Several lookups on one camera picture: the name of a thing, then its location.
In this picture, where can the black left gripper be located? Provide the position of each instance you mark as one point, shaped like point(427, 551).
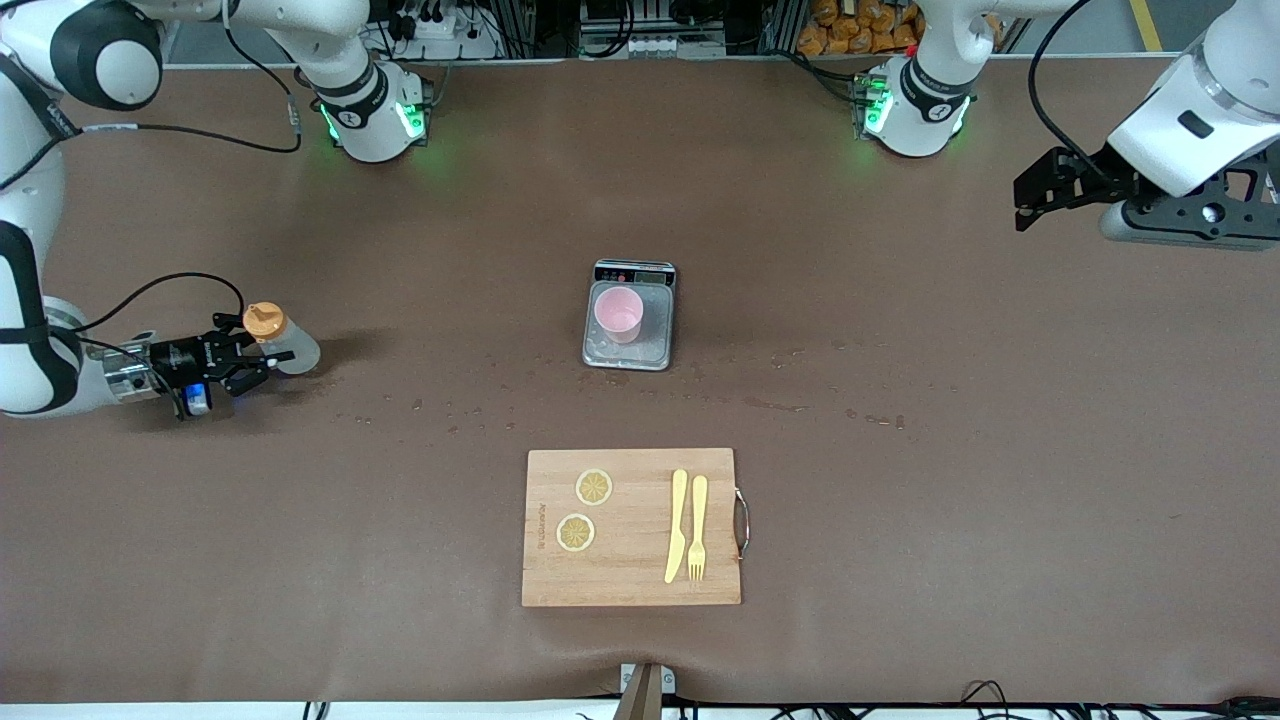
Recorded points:
point(1088, 171)

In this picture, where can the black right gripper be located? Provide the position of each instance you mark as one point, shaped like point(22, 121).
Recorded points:
point(180, 359)

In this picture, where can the translucent sauce bottle orange cap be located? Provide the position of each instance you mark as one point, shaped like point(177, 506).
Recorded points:
point(295, 350)

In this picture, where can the pink plastic cup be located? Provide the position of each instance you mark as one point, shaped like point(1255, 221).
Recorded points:
point(618, 312)

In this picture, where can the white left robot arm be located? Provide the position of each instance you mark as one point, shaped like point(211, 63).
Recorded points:
point(920, 110)

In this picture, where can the brown table mat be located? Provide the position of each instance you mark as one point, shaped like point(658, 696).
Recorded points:
point(300, 560)

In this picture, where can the orange snack pile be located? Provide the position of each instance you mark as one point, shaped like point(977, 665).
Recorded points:
point(850, 28)

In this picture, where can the lemon slice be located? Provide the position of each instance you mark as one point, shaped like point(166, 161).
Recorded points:
point(594, 487)
point(575, 532)

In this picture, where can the white power strip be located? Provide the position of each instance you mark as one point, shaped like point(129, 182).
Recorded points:
point(440, 22)

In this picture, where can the silver digital kitchen scale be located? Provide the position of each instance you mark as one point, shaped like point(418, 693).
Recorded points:
point(655, 345)

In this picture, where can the wooden cutting board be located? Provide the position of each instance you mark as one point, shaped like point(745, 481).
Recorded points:
point(630, 560)

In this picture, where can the yellow plastic fork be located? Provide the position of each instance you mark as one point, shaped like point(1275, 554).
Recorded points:
point(698, 520)

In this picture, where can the yellow plastic knife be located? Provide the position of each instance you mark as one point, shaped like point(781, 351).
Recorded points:
point(677, 530)

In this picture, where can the metal table edge bracket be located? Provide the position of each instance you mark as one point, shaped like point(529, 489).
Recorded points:
point(646, 690)

